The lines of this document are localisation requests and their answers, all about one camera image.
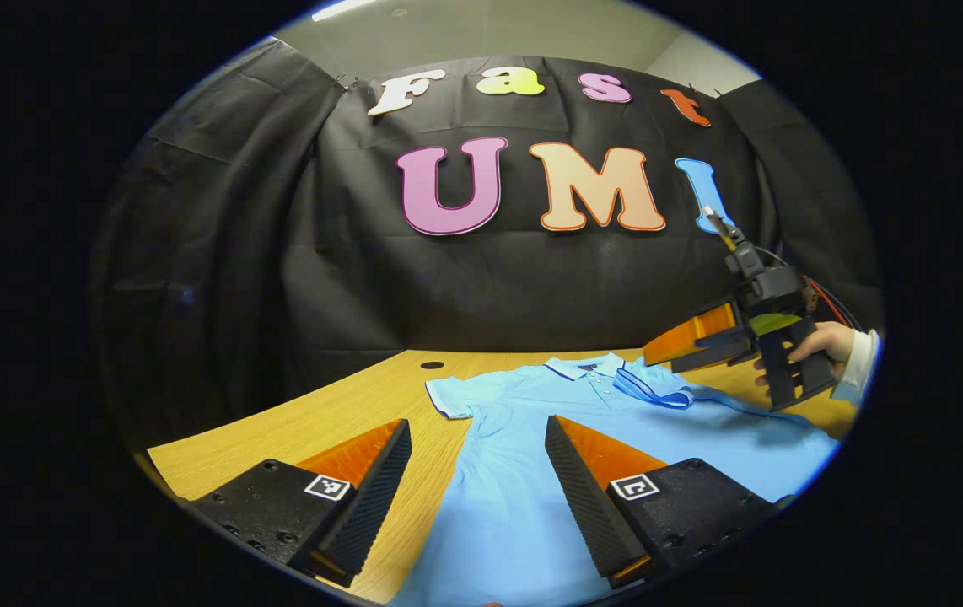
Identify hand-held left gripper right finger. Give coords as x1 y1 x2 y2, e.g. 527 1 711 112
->
545 415 777 589

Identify red and black gripper cables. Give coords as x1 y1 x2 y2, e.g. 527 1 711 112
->
802 277 863 331

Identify ceiling light panel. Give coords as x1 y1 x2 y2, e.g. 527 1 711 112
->
311 0 381 22

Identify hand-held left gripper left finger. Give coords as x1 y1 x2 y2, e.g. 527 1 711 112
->
193 417 413 588

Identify light blue T-shirt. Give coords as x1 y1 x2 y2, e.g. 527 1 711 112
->
389 352 841 607

